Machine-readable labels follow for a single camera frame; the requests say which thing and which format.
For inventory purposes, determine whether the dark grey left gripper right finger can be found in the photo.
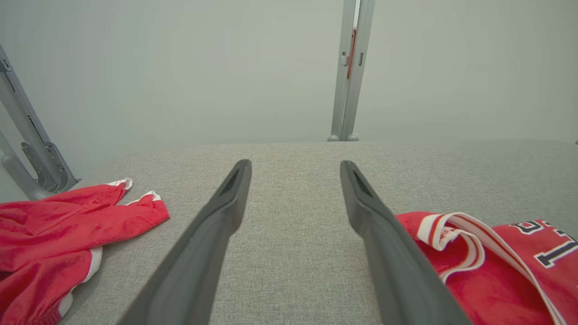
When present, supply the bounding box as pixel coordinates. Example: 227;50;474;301
340;160;472;325

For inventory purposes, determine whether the red jersey with navy letters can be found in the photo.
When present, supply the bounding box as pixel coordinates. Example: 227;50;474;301
395;211;578;325

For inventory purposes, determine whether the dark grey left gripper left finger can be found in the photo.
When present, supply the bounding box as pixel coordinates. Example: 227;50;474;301
117;159;252;325

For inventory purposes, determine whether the grey metal frame bracket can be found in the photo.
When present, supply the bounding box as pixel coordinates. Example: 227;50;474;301
0;43;81;201

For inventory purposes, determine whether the grey post pair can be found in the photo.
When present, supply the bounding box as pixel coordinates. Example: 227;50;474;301
327;0;376;142

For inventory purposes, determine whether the red and white shirt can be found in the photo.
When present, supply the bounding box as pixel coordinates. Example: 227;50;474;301
0;178;170;325

